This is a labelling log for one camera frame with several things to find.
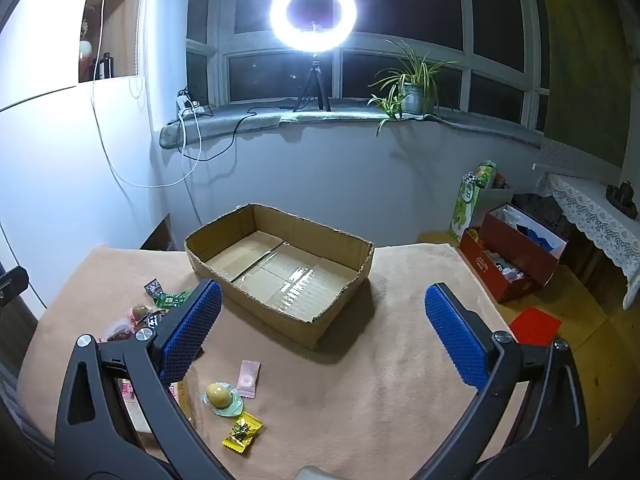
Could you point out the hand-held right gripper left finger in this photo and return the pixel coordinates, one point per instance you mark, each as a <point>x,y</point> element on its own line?
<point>192,330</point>

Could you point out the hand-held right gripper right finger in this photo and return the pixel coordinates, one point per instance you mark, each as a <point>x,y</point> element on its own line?
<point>455,335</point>

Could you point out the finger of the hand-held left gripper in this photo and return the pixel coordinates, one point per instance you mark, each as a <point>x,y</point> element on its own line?
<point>12,285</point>

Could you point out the yellow egg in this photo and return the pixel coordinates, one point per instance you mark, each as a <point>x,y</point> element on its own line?
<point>220,396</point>

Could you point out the small pink candy packet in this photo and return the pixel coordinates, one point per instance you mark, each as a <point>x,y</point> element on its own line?
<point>248,379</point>

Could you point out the clear packet of dark snack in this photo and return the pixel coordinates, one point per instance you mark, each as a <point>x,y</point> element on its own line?
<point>117,334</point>

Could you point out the large pink snack packet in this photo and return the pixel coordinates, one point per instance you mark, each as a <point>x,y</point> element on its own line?
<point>131,405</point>

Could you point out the cardboard box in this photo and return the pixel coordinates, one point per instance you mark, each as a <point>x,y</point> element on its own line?
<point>280,280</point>

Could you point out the yellow candy packet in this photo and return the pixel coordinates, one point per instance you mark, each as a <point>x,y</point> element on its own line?
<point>242,432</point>

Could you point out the green snack packet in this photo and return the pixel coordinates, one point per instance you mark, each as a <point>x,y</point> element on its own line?
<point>172,300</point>

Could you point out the brown chocolate bar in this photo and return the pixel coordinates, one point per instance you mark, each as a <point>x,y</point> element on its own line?
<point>157,319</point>

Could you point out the golden round candy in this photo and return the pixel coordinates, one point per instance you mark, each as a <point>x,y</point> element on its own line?
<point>140,311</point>

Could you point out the black snack packet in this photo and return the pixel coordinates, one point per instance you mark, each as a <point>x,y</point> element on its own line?
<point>154,288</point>

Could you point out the red storage box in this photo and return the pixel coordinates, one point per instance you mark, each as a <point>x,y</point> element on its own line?
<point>500,265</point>

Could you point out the green carton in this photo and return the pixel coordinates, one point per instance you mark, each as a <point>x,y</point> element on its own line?
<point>467,205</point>

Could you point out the white lace tablecloth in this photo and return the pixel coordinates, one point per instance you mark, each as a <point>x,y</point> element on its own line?
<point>595,215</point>

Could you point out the grey window sill mat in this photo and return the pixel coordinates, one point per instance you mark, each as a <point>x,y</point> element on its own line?
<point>225,122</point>

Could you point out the dark figurine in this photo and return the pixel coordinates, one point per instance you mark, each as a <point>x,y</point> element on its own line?
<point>622,197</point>

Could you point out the white power strip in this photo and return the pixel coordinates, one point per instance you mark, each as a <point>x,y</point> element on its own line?
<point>189,105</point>

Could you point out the white vase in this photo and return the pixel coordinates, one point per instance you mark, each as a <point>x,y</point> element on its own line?
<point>85,62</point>

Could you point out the dark bottle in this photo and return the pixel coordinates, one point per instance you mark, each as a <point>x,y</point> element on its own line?
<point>105,66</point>

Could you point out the potted spider plant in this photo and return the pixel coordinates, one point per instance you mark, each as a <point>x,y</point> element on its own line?
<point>415,96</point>

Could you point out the black tripod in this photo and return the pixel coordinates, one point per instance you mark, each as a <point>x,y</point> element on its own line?
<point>315,77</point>

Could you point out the wooden shelf cabinet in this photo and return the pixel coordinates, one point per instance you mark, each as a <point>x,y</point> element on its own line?
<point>127,20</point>

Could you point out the olive curtain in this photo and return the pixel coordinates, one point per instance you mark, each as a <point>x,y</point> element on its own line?
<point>585,60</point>

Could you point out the white window frame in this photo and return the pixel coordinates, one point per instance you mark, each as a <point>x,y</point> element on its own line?
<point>220,35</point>

